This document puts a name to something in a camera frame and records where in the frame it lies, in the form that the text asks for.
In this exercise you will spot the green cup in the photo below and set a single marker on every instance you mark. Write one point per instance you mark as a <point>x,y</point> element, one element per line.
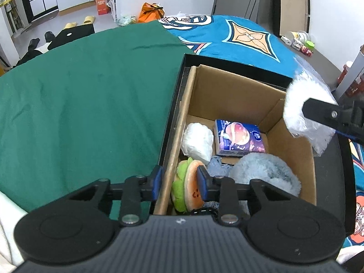
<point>310,45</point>

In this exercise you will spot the blue denim patch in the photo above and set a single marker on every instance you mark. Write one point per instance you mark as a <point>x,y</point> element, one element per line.
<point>217,167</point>

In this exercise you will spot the black framed glass door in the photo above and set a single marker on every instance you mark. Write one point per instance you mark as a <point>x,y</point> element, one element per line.
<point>32,2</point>

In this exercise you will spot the bag of green items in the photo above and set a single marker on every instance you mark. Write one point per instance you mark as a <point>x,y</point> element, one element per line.
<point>127,20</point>

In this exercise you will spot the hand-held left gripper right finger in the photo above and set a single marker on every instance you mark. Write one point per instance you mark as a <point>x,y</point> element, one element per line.
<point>202,183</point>

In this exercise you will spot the blue printed blanket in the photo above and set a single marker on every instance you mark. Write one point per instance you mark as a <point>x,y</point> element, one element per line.
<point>216,34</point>

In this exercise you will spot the white charger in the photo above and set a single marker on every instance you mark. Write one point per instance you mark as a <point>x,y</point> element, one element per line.
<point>286,39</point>

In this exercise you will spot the burger plush toy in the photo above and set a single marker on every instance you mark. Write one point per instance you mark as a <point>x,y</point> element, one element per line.
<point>189,184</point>

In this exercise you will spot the white crinkled plastic bag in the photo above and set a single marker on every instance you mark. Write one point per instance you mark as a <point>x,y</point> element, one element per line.
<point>197,142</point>

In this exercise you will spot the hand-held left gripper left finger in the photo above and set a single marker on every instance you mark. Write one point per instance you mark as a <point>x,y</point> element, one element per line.
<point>158,182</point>

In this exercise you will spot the black shoe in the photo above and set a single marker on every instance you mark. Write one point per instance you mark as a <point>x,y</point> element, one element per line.
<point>49,36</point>
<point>33,44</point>

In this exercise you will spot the orange bag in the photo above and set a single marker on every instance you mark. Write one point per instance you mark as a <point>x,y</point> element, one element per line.
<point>150,12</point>

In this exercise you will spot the grey upright board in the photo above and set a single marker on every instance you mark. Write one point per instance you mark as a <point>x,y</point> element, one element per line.
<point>351,74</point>

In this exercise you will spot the green bed sheet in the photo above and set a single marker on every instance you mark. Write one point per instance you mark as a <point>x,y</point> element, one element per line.
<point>85,96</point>

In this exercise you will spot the red package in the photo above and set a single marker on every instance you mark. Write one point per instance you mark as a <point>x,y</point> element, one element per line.
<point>355,86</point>

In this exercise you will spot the red cardboard box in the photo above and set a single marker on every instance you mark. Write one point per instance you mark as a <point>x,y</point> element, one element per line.
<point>102,5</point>

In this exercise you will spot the black framed cardboard board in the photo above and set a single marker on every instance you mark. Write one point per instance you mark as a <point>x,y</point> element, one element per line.
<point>293,2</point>

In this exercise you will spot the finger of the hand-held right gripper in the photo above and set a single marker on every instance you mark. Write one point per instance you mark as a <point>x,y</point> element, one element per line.
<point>349,136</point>
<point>318,111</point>

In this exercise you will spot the white quilt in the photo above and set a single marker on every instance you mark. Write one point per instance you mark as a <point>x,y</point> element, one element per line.
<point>10,227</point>

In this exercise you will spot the blue tissue pack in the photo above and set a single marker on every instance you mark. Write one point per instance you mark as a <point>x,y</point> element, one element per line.
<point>240,138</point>

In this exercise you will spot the red figurine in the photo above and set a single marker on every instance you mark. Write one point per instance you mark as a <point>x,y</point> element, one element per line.
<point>307,51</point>

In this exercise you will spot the red bottle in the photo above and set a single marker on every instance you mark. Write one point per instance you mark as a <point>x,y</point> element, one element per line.
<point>344,72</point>

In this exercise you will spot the brown cardboard box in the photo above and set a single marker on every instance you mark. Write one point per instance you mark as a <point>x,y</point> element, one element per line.
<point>290,159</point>

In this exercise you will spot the dark side table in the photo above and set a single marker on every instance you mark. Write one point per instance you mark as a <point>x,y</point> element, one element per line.
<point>324,62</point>

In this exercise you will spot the grey-blue plush toy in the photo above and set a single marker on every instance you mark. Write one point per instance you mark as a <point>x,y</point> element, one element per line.
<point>267,170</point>

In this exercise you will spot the small white figurine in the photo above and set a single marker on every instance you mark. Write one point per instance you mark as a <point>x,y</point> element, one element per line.
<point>297,45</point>

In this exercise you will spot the yellow slipper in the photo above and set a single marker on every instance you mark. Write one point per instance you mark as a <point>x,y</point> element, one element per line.
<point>70,26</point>
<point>88,20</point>

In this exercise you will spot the black shallow tray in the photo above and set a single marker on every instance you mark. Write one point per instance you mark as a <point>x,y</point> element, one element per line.
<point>330,182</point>

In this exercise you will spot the white fluffy ball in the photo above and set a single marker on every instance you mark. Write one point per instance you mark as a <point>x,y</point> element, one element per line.
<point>295,102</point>

